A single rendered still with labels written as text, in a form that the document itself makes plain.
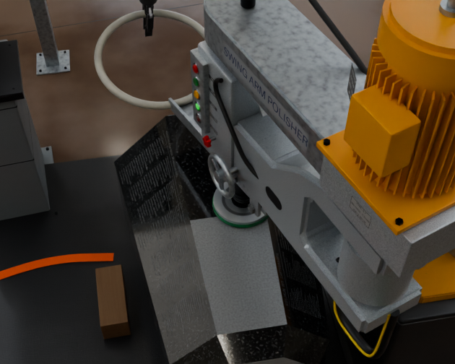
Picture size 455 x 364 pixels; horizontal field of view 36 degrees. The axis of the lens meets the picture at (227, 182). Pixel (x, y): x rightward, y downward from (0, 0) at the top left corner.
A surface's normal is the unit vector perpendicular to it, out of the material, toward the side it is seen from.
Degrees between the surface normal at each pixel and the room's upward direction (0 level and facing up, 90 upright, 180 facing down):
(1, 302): 0
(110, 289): 0
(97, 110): 0
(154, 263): 45
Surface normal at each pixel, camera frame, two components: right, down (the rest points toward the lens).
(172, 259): -0.69, -0.33
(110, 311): 0.00, -0.64
